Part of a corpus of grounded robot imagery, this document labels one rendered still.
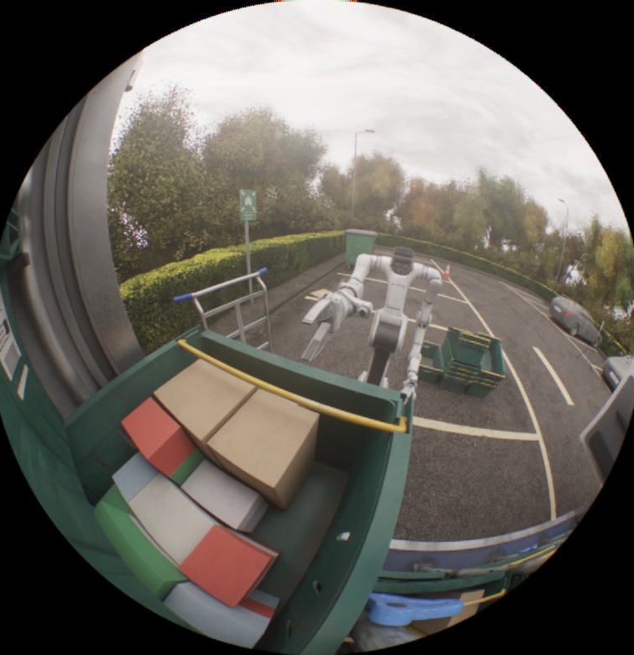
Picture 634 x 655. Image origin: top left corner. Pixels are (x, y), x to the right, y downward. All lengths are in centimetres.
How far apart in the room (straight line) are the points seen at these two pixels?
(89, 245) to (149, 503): 37
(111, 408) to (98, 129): 43
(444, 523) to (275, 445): 178
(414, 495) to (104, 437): 181
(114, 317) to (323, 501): 49
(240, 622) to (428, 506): 171
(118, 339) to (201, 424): 21
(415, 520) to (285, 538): 146
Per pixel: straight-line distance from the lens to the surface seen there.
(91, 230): 37
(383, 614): 20
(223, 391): 31
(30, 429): 22
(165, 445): 30
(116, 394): 37
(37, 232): 40
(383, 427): 23
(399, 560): 106
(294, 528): 42
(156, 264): 511
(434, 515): 189
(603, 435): 318
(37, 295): 36
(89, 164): 39
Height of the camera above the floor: 162
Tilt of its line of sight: 31 degrees down
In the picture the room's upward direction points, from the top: 2 degrees clockwise
